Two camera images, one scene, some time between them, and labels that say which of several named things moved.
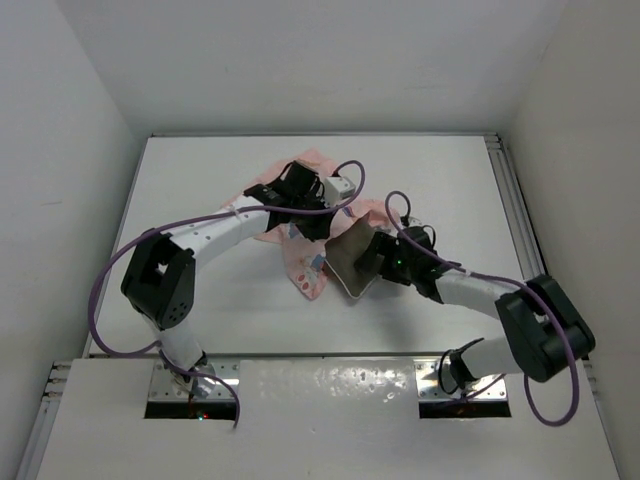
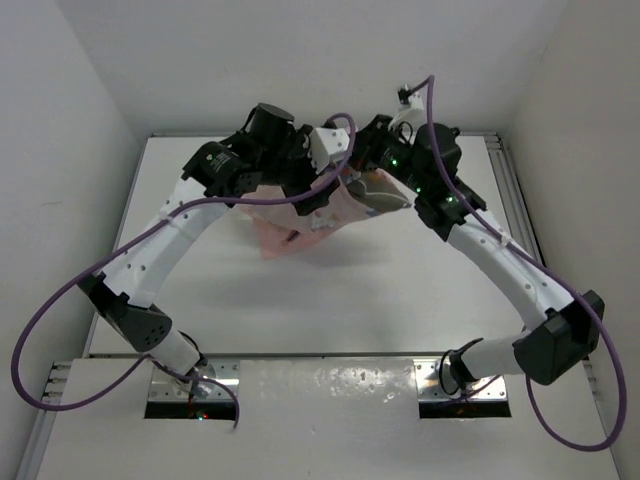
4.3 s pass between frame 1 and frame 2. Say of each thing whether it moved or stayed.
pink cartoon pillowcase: moved
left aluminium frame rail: stayed
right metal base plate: stayed
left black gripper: moved
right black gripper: moved
